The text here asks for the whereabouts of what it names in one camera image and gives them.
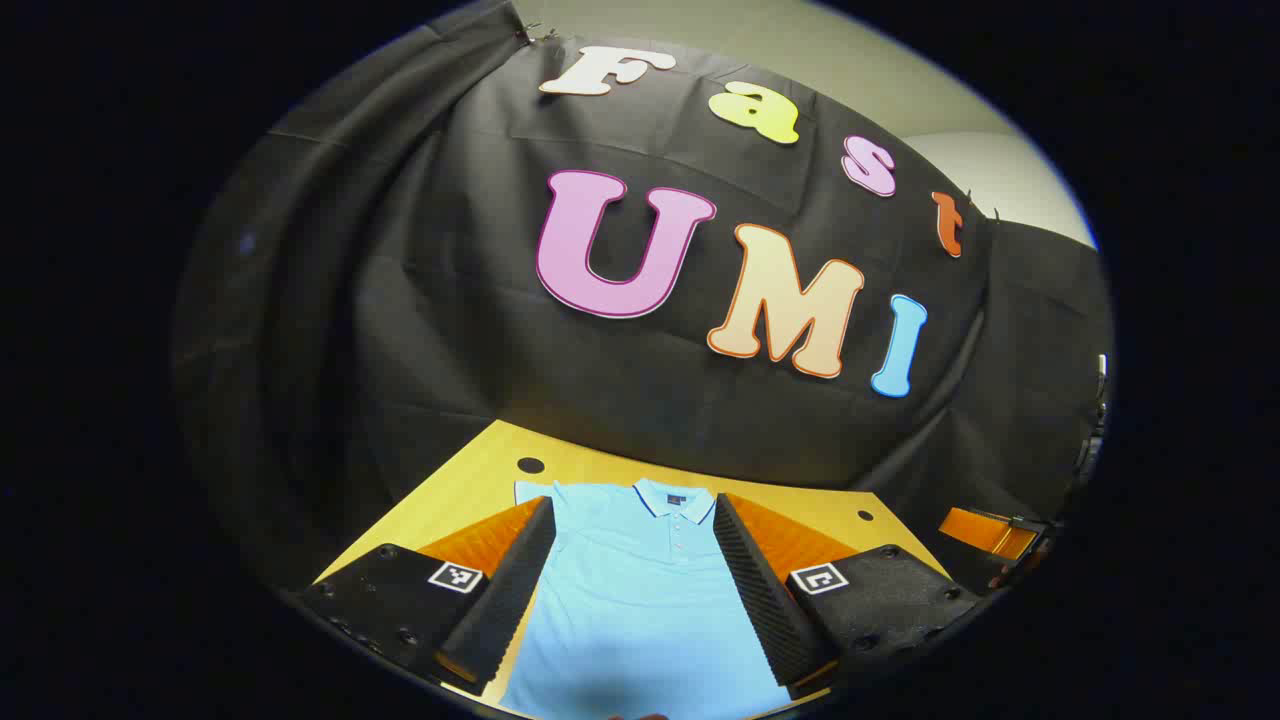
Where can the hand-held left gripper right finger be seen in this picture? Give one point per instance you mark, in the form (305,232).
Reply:
(765,590)

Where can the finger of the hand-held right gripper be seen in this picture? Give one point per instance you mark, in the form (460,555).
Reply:
(985,532)

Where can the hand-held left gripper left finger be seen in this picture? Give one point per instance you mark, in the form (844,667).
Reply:
(505,590)

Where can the light blue T-shirt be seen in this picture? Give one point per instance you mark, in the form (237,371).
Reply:
(640,610)

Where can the black backdrop cloth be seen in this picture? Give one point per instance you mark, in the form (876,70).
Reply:
(400,300)

